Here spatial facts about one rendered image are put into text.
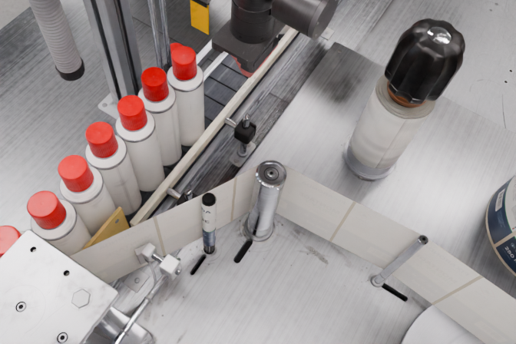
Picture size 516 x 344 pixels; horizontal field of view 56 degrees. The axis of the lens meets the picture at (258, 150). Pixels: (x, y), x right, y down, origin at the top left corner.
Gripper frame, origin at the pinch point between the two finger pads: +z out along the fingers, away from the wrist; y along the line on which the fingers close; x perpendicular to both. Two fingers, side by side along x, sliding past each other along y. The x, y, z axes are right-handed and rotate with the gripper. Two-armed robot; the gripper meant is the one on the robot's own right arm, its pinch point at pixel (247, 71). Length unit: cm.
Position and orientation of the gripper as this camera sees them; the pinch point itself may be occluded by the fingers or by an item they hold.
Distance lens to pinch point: 74.4
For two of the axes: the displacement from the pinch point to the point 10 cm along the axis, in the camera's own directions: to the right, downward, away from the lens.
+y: 5.3, -7.1, 4.6
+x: -8.4, -4.9, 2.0
